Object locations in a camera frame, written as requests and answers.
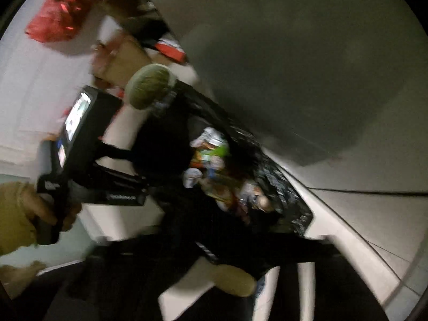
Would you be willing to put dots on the black trash bag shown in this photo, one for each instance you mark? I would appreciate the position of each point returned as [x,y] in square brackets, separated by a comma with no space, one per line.
[284,190]

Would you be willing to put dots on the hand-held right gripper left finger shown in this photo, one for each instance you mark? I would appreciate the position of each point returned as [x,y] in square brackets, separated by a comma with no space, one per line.
[127,284]

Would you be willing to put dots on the brown cardboard box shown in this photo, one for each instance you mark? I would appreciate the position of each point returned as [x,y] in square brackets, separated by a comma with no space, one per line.
[123,60]

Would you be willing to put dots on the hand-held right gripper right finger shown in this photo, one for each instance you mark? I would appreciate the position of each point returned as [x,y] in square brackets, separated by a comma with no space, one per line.
[287,294]

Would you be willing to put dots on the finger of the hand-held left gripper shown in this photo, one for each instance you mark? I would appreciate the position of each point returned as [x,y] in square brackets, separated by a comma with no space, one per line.
[120,175]
[115,149]

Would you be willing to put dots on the person's left hand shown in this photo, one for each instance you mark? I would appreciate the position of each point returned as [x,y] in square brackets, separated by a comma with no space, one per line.
[40,207]

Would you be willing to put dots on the pale yellow soft lump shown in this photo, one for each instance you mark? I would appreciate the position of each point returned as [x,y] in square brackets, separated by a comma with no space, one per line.
[234,279]

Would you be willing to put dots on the green round pad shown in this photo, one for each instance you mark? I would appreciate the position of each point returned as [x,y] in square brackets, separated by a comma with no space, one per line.
[147,85]

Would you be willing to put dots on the red plastic bag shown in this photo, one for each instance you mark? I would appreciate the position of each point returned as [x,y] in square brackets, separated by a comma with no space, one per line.
[60,10]

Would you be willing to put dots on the person's left forearm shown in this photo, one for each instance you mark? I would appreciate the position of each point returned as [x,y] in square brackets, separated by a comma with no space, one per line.
[13,220]

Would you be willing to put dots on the red white packet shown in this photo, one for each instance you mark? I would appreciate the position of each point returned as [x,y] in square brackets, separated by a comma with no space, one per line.
[170,52]

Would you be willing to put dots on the pile of mixed wrappers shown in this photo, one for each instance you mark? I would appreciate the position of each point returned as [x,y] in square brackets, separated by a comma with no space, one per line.
[217,174]

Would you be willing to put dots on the person's yellow garment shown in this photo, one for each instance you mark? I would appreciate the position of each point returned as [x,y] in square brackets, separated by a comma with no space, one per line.
[18,279]

